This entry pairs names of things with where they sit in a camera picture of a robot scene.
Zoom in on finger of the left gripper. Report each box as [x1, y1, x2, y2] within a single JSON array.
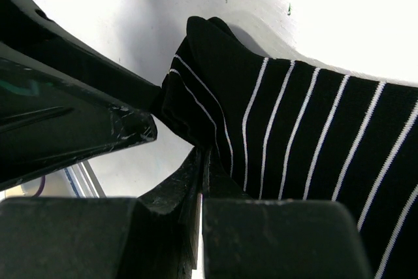
[[1, 44, 157, 189], [1, 0, 160, 109]]

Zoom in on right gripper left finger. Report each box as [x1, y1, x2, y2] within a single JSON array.
[[1, 149, 201, 278]]

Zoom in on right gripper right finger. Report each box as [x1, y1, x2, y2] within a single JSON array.
[[202, 149, 372, 278]]

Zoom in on black sock with purple stripes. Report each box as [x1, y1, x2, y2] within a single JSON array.
[[154, 16, 417, 278]]

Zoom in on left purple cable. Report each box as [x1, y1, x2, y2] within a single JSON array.
[[32, 176, 46, 197]]

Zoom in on aluminium front frame rail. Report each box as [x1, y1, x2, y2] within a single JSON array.
[[64, 161, 106, 198]]

